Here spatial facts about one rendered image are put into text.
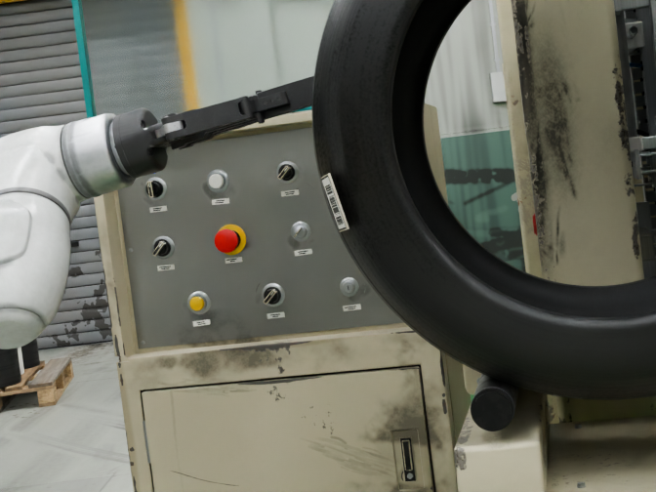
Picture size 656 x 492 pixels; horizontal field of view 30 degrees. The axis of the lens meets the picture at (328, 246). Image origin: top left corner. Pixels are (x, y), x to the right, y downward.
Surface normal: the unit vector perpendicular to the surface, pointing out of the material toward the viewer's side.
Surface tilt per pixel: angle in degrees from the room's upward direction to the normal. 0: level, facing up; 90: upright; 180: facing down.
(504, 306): 99
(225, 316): 90
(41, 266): 67
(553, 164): 90
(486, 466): 90
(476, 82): 90
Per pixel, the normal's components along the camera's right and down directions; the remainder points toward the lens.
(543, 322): -0.23, 0.26
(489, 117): -0.03, 0.06
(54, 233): 0.76, -0.50
